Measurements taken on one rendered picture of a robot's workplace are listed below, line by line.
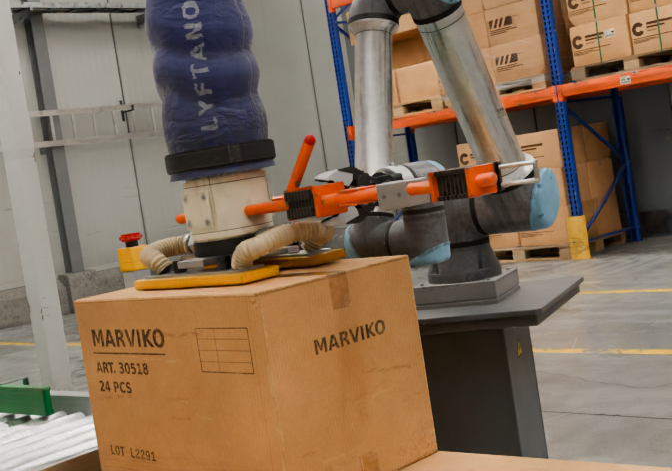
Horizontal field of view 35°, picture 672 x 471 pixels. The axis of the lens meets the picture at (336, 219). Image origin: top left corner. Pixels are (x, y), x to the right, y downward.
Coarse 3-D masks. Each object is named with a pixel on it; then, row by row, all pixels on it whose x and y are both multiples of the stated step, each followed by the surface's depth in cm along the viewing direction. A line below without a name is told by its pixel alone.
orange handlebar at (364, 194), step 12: (480, 180) 171; (492, 180) 172; (348, 192) 191; (360, 192) 188; (372, 192) 186; (408, 192) 181; (420, 192) 179; (252, 204) 209; (264, 204) 206; (276, 204) 203; (324, 204) 195; (336, 204) 193; (348, 204) 190; (360, 204) 189; (180, 216) 224
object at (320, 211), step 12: (288, 192) 198; (300, 192) 196; (312, 192) 195; (324, 192) 196; (336, 192) 198; (288, 204) 199; (300, 204) 197; (312, 204) 195; (288, 216) 199; (300, 216) 196; (312, 216) 195; (324, 216) 196
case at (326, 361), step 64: (384, 256) 212; (128, 320) 209; (192, 320) 194; (256, 320) 181; (320, 320) 190; (384, 320) 202; (128, 384) 212; (192, 384) 197; (256, 384) 184; (320, 384) 189; (384, 384) 200; (128, 448) 215; (192, 448) 200; (256, 448) 186; (320, 448) 188; (384, 448) 199
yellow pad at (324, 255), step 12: (300, 252) 217; (312, 252) 213; (324, 252) 214; (336, 252) 215; (216, 264) 230; (252, 264) 222; (264, 264) 219; (276, 264) 217; (288, 264) 214; (300, 264) 212; (312, 264) 210
